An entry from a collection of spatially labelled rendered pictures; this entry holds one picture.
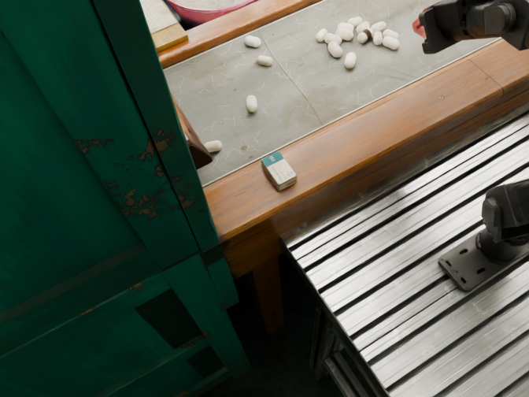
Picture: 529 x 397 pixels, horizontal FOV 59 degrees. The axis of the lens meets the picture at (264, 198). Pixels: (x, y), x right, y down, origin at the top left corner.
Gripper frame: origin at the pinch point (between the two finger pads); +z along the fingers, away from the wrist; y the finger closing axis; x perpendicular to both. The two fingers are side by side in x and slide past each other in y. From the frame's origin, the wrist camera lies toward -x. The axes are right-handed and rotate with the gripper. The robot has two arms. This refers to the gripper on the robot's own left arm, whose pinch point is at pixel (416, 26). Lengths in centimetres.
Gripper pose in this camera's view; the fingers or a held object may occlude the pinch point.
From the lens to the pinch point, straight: 90.2
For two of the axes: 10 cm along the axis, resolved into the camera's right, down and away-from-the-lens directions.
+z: -3.4, -2.5, 9.1
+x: 3.6, 8.6, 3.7
